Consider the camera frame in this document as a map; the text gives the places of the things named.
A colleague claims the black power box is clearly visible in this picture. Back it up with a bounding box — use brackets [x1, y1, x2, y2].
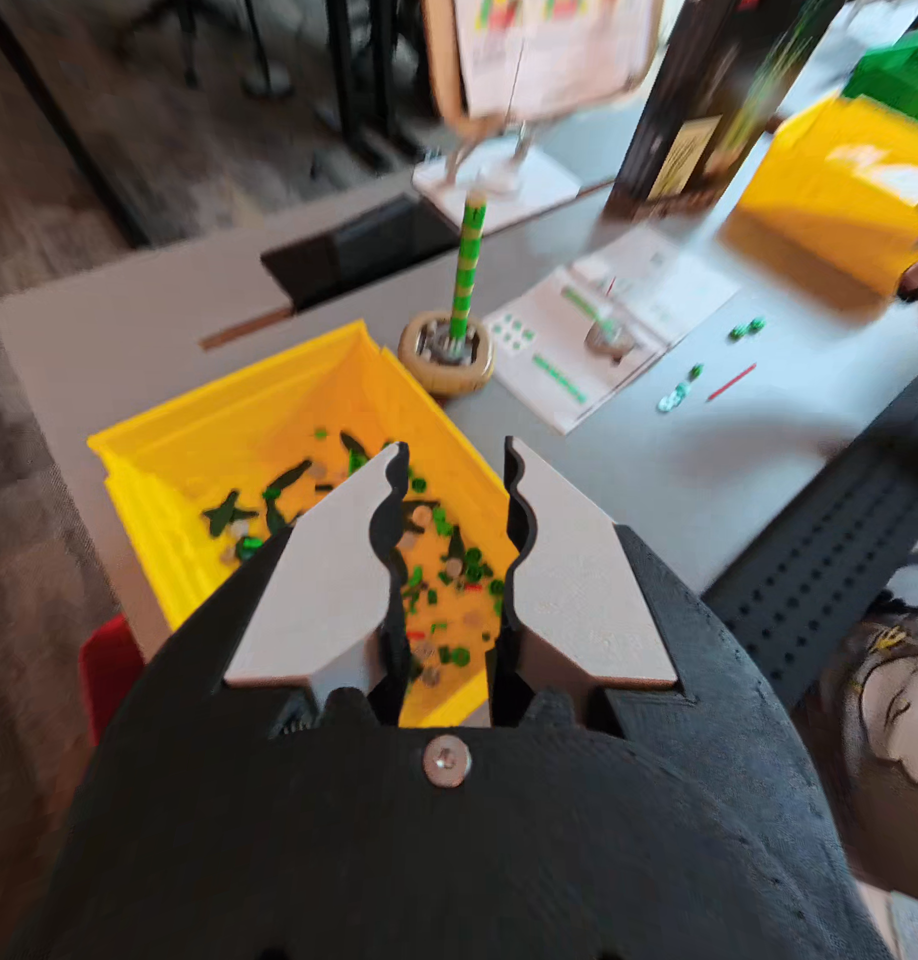
[259, 192, 461, 313]

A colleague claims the yellow plastic parts bin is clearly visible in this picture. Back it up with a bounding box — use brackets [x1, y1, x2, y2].
[720, 93, 918, 317]
[87, 318, 522, 730]

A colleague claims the green plastic bin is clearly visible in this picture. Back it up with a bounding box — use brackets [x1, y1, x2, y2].
[840, 28, 918, 129]

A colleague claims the grey desk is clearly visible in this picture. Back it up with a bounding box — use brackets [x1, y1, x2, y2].
[0, 97, 918, 663]

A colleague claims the red storage bin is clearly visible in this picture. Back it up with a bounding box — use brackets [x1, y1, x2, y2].
[78, 612, 147, 745]

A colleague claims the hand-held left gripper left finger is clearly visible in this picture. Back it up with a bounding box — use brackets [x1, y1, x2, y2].
[225, 441, 411, 727]

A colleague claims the pile of toy brick pieces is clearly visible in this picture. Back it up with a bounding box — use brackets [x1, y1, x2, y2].
[201, 427, 507, 688]

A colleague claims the toy bamboo stalk in tan pot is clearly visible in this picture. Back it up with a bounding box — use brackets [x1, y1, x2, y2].
[396, 190, 497, 399]

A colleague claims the building instruction booklet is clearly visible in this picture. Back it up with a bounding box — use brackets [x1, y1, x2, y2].
[482, 224, 742, 437]

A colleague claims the person's printed shirt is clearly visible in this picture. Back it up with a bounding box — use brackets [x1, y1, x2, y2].
[817, 525, 918, 897]

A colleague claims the black toy set box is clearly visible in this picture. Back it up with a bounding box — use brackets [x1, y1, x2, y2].
[604, 0, 844, 223]

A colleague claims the thin red toy rod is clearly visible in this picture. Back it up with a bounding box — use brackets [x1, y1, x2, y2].
[705, 363, 759, 404]

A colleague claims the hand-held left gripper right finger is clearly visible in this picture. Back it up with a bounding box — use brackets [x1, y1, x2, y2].
[487, 435, 680, 727]

